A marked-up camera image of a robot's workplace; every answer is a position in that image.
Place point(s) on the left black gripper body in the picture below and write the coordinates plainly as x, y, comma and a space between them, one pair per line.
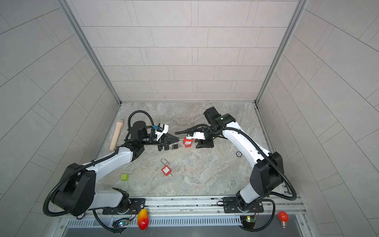
159, 145

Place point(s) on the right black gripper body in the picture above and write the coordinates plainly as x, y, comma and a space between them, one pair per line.
208, 141

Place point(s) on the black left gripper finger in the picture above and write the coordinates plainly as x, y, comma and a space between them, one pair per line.
171, 142
170, 137

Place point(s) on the red padlock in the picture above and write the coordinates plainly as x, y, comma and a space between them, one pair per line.
166, 169
186, 142

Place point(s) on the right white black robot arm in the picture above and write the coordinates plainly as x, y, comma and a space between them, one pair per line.
267, 177

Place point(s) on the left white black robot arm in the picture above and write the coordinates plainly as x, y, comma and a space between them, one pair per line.
77, 190

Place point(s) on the beige toy microphone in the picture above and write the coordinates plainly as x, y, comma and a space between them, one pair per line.
118, 127

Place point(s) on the green cube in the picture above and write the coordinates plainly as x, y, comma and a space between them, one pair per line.
124, 177

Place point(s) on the yellow red mango toy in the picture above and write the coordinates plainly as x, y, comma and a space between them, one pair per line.
143, 219

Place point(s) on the right circuit board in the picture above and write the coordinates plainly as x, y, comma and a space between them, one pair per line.
248, 222

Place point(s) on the circuit board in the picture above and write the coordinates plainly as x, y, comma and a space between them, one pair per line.
121, 224
248, 222

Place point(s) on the left circuit board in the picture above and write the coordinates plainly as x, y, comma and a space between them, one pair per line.
121, 224

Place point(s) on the red light bulb toy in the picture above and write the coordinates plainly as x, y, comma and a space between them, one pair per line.
284, 218

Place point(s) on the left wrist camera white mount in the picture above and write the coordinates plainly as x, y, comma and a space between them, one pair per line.
160, 130

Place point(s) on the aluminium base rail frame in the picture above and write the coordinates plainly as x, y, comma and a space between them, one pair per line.
191, 216

